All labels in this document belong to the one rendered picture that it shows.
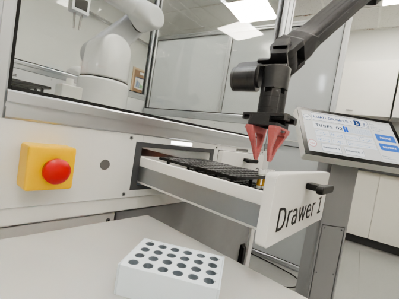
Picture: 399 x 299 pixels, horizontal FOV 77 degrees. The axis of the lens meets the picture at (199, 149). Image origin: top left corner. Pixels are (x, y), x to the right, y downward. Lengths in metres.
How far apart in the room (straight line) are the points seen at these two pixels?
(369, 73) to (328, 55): 1.68
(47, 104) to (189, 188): 0.29
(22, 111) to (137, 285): 0.32
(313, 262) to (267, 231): 1.14
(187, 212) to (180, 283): 0.48
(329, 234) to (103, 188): 1.19
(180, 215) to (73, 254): 0.39
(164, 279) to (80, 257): 0.16
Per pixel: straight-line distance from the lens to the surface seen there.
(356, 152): 1.39
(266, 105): 0.55
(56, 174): 0.44
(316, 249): 1.50
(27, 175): 0.46
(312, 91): 2.30
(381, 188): 3.52
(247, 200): 0.42
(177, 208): 0.75
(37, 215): 0.54
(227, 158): 0.83
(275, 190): 0.38
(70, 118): 0.51
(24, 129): 0.50
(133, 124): 0.59
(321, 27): 0.70
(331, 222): 1.48
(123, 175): 0.59
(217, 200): 0.45
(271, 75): 0.57
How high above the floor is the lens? 0.96
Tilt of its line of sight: 3 degrees down
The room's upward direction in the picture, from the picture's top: 9 degrees clockwise
